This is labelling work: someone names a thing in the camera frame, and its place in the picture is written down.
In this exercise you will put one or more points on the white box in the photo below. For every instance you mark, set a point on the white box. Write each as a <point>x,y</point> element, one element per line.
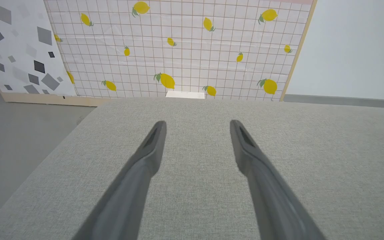
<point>185,95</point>

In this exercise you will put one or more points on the lemon print grid panel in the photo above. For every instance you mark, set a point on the lemon print grid panel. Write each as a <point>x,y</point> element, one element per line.
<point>192,50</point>

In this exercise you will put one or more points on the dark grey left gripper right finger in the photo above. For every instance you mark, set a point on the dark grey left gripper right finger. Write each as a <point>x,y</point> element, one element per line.
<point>272,200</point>

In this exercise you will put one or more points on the grey diamond pattern panel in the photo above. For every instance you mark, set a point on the grey diamond pattern panel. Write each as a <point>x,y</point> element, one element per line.
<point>18,50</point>

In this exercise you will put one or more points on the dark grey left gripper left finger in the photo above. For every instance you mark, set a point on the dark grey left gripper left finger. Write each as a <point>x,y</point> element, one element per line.
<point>125,200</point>

